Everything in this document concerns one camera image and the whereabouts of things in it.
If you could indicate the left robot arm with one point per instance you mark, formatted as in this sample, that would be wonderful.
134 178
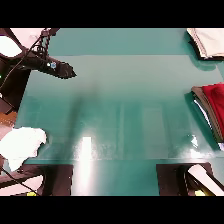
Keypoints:
31 60

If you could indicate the white garment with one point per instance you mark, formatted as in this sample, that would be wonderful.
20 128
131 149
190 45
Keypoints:
21 143

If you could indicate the cream garment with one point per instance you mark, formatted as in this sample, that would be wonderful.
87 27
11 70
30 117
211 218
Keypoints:
211 41

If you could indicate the red garment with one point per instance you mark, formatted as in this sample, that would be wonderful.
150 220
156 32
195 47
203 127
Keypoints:
216 100

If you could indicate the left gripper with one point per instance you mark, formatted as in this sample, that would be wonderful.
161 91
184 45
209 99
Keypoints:
57 68

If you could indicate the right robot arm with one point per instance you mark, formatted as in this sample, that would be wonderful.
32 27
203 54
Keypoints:
170 180

